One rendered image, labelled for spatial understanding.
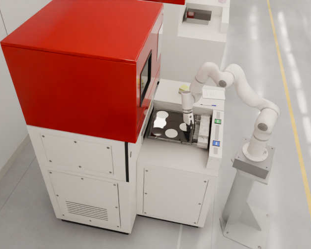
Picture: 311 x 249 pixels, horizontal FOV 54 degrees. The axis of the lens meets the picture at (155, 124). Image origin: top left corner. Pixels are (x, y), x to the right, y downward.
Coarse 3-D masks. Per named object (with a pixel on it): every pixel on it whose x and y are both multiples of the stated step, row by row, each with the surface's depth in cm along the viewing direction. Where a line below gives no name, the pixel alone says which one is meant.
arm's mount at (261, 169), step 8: (240, 144) 238; (240, 152) 232; (272, 152) 233; (240, 160) 226; (248, 160) 226; (264, 160) 227; (240, 168) 231; (248, 168) 227; (256, 168) 224; (264, 168) 221; (264, 176) 225
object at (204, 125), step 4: (200, 120) 264; (204, 120) 264; (208, 120) 264; (200, 124) 260; (204, 124) 260; (208, 124) 260; (200, 128) 256; (204, 128) 256; (208, 128) 256; (204, 132) 253; (208, 132) 253
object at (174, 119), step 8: (168, 112) 267; (176, 112) 268; (160, 120) 259; (168, 120) 259; (176, 120) 260; (152, 128) 251; (160, 128) 251; (168, 128) 251; (176, 128) 252; (192, 128) 253; (160, 136) 244; (176, 136) 245; (184, 136) 245
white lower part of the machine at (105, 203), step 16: (48, 176) 235; (64, 176) 231; (80, 176) 227; (96, 176) 223; (48, 192) 251; (64, 192) 245; (80, 192) 241; (96, 192) 236; (112, 192) 232; (128, 192) 228; (64, 208) 263; (80, 208) 257; (96, 208) 252; (112, 208) 247; (128, 208) 243; (80, 224) 280; (96, 224) 270; (112, 224) 264; (128, 224) 259
